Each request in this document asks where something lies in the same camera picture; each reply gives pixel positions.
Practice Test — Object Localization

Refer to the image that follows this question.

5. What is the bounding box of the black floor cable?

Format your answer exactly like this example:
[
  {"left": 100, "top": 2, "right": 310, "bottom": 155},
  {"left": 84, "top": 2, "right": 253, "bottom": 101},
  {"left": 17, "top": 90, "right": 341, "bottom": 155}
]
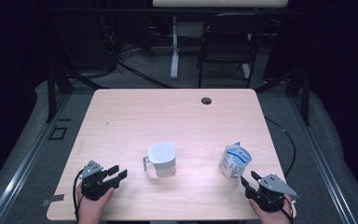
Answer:
[{"left": 264, "top": 116, "right": 296, "bottom": 178}]

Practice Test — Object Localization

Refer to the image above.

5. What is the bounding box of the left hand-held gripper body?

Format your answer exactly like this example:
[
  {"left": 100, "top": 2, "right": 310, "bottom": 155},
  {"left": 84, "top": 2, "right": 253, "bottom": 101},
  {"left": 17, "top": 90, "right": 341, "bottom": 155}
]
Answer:
[{"left": 78, "top": 160, "right": 120, "bottom": 201}]

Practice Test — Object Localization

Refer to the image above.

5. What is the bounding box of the black folding chair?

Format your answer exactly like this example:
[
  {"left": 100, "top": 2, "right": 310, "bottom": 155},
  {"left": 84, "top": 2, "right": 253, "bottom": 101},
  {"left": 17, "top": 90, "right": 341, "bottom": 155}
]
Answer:
[{"left": 197, "top": 12, "right": 269, "bottom": 89}]

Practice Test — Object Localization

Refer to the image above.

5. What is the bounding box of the person's left hand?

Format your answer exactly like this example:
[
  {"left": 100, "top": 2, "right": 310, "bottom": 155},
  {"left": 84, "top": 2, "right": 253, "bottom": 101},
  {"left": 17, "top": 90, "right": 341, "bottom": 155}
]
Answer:
[{"left": 76, "top": 183, "right": 116, "bottom": 224}]

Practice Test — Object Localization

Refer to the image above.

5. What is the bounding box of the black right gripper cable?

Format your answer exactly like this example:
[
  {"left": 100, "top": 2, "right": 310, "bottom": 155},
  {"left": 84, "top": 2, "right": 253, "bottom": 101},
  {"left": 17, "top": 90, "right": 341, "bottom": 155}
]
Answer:
[{"left": 279, "top": 197, "right": 295, "bottom": 224}]

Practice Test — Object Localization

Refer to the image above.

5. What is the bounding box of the bundle of floor cables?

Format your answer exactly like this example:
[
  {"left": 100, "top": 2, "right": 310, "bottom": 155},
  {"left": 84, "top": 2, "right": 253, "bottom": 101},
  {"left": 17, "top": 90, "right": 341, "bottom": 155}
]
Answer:
[{"left": 113, "top": 43, "right": 176, "bottom": 90}]

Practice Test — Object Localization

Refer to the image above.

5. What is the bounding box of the white pouch with blue print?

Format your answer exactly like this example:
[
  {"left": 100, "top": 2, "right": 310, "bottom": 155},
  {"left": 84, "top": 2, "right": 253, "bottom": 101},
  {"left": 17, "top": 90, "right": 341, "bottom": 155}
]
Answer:
[{"left": 219, "top": 141, "right": 253, "bottom": 180}]

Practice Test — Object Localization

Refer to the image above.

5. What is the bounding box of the white desk leg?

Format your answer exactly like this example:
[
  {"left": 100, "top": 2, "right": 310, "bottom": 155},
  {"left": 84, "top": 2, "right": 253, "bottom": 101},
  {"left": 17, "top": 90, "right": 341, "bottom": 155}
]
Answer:
[{"left": 170, "top": 16, "right": 181, "bottom": 80}]

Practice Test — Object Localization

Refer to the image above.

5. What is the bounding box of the person's right hand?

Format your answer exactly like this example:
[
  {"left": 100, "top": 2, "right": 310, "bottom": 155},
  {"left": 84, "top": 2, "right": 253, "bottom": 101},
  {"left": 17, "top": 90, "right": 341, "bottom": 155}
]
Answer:
[{"left": 249, "top": 195, "right": 296, "bottom": 224}]

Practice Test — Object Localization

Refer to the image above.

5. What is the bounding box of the black metal stand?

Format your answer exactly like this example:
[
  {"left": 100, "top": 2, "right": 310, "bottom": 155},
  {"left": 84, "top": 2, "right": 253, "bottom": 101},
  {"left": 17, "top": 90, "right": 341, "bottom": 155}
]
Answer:
[
  {"left": 45, "top": 66, "right": 76, "bottom": 123},
  {"left": 255, "top": 66, "right": 311, "bottom": 127}
]

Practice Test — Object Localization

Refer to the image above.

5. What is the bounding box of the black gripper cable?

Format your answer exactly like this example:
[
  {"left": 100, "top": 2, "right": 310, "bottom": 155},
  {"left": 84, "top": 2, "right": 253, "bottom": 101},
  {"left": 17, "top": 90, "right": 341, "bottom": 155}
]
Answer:
[
  {"left": 279, "top": 197, "right": 295, "bottom": 224},
  {"left": 72, "top": 169, "right": 86, "bottom": 224}
]

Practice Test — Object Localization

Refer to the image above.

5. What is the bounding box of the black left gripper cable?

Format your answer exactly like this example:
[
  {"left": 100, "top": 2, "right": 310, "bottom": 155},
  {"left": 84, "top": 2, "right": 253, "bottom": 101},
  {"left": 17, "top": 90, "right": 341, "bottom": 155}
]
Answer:
[{"left": 72, "top": 169, "right": 86, "bottom": 224}]

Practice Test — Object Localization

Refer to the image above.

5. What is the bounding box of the aluminium floor rail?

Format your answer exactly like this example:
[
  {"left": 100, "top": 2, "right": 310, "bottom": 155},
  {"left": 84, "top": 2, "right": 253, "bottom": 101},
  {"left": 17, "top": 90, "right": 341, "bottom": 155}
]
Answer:
[
  {"left": 287, "top": 92, "right": 358, "bottom": 224},
  {"left": 0, "top": 92, "right": 73, "bottom": 224}
]

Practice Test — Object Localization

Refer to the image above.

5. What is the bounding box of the clear plastic measuring cup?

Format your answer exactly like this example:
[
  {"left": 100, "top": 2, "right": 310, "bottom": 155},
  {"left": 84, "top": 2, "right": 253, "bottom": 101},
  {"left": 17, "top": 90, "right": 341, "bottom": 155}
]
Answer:
[{"left": 142, "top": 142, "right": 177, "bottom": 178}]

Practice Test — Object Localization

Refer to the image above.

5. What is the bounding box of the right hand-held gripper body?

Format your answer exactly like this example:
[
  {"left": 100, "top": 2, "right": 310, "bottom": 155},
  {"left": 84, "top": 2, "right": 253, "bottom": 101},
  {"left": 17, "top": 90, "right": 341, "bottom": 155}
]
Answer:
[{"left": 244, "top": 173, "right": 301, "bottom": 214}]

